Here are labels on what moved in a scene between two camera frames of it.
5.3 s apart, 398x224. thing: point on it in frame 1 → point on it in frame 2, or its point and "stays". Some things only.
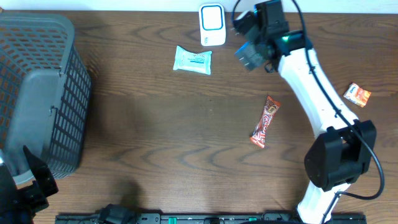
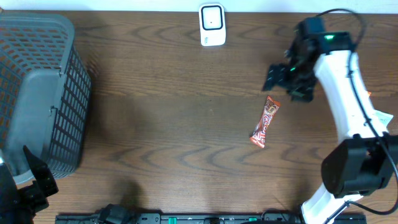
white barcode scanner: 212,24 stays
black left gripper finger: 43,175 stays
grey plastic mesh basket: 45,96 stays
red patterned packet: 259,135 stays
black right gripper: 249,55 → 279,74
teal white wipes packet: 200,61 → 381,119
